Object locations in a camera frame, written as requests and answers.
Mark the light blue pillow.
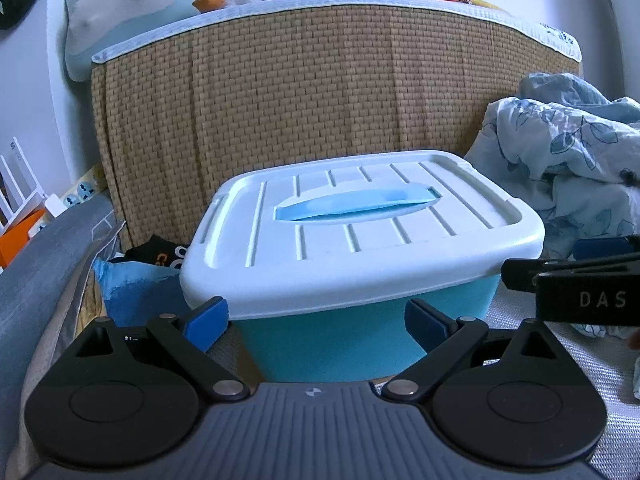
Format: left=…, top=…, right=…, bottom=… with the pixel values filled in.
left=65, top=0, right=202, bottom=83

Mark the woven straw bed mat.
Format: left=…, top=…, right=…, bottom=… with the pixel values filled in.
left=90, top=0, right=584, bottom=252

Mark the white box lid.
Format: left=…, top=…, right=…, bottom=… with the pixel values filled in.
left=179, top=149, right=546, bottom=321

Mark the blue floral blanket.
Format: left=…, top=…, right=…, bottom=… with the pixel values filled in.
left=462, top=72, right=640, bottom=342

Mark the orange cardboard box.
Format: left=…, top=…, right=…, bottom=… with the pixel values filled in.
left=0, top=210, right=49, bottom=269

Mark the teal plastic storage box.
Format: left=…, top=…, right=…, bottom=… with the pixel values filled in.
left=234, top=280, right=499, bottom=384

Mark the grey cushion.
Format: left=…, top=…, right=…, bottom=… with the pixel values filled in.
left=0, top=194, right=127, bottom=466

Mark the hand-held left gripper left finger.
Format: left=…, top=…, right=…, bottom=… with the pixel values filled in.
left=75, top=296, right=252, bottom=403

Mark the white rack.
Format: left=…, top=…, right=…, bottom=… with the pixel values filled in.
left=0, top=142, right=61, bottom=227

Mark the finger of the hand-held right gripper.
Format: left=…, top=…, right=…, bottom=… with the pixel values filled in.
left=572, top=236, right=640, bottom=261
left=501, top=252, right=640, bottom=292

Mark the blue snack packet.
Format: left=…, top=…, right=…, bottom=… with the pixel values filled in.
left=92, top=257, right=184, bottom=327

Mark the black printed bag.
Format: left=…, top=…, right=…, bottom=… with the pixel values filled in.
left=122, top=235, right=192, bottom=274

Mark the white power strip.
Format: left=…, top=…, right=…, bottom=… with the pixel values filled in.
left=62, top=165, right=107, bottom=209

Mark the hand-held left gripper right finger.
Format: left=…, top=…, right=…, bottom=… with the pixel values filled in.
left=380, top=299, right=559, bottom=403

